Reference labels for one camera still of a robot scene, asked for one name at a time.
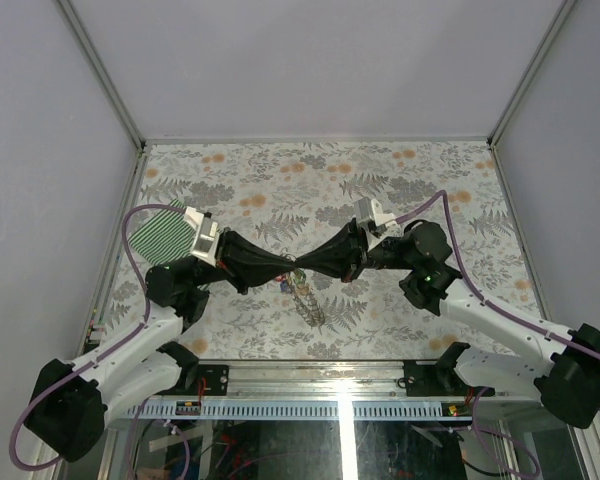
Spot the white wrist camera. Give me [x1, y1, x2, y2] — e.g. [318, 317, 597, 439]
[183, 207, 220, 266]
[354, 197, 397, 238]

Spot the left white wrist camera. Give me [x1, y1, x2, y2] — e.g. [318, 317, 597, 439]
[183, 207, 220, 266]

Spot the aluminium frame post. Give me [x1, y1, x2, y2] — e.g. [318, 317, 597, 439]
[53, 0, 146, 151]
[487, 0, 580, 149]

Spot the left aluminium frame post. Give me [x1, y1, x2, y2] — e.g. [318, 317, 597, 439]
[53, 0, 146, 151]

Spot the right aluminium frame post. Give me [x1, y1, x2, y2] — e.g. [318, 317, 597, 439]
[487, 0, 580, 149]

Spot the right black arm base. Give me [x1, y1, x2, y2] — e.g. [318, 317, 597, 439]
[403, 342, 469, 398]

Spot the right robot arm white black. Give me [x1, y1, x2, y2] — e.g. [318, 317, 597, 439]
[296, 220, 600, 429]

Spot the green striped cloth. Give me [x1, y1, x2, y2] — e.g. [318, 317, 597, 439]
[121, 200, 194, 293]

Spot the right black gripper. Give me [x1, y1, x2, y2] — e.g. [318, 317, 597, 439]
[297, 217, 419, 283]

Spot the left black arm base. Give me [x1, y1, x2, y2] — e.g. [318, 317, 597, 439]
[168, 343, 230, 397]

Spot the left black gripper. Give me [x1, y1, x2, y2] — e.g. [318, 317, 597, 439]
[185, 228, 297, 296]

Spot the aluminium front rail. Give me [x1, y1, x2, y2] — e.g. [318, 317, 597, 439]
[129, 358, 546, 401]

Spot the metal key ring disc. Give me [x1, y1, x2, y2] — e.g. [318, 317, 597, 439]
[275, 269, 326, 330]

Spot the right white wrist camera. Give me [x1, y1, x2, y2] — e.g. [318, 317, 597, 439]
[354, 197, 397, 238]

